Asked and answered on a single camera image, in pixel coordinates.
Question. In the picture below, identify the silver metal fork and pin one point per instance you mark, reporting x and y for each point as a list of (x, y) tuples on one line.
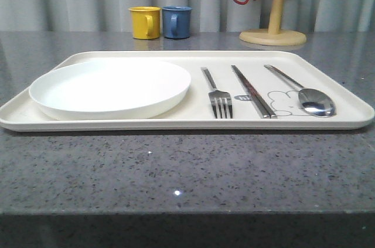
[(220, 100)]

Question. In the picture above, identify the blue enamel mug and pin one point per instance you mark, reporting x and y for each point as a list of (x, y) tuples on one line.
[(176, 22)]

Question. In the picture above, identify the white round plate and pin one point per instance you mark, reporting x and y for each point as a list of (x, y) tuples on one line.
[(110, 89)]

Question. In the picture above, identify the wooden mug tree stand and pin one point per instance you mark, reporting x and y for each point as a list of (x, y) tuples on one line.
[(274, 35)]

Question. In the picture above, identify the cream rabbit serving tray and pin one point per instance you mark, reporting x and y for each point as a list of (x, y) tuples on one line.
[(194, 112)]

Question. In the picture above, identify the yellow enamel mug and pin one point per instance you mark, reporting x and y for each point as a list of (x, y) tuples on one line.
[(145, 22)]

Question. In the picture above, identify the metal chopstick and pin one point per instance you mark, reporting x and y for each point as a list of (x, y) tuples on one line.
[(247, 86), (267, 107)]

